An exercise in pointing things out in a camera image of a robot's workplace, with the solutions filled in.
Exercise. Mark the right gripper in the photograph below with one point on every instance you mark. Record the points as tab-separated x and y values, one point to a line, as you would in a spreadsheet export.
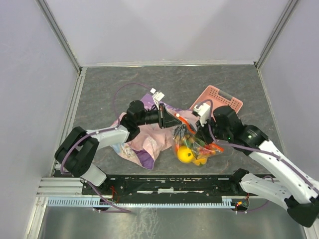
201	133

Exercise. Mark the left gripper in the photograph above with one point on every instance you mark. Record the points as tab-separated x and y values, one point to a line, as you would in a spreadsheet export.
165	119

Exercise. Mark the clear zip top bag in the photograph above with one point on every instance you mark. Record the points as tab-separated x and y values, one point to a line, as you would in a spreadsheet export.
191	130

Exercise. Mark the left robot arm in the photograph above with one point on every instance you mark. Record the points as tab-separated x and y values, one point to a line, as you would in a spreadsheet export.
77	151

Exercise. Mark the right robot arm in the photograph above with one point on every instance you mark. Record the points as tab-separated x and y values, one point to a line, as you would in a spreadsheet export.
296	192

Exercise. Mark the fake brown longan bunch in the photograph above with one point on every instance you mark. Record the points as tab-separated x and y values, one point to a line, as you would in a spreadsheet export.
186	139

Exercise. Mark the fake red cherry bunch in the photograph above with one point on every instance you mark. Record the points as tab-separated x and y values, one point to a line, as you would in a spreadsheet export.
208	150

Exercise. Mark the fake orange persimmon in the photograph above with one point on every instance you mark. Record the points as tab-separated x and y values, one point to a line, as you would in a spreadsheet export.
200	162

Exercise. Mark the fake yellow lemon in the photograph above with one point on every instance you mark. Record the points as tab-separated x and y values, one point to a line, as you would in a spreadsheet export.
185	154

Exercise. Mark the pink purple printed cloth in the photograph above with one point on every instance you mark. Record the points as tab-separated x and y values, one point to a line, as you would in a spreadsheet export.
151	141

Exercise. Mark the pink plastic basket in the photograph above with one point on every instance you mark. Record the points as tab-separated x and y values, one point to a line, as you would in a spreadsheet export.
219	98

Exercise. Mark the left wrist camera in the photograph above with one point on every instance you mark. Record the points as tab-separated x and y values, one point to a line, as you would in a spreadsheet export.
157	97

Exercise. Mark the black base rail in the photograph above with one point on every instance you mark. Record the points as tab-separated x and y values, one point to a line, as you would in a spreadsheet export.
171	189

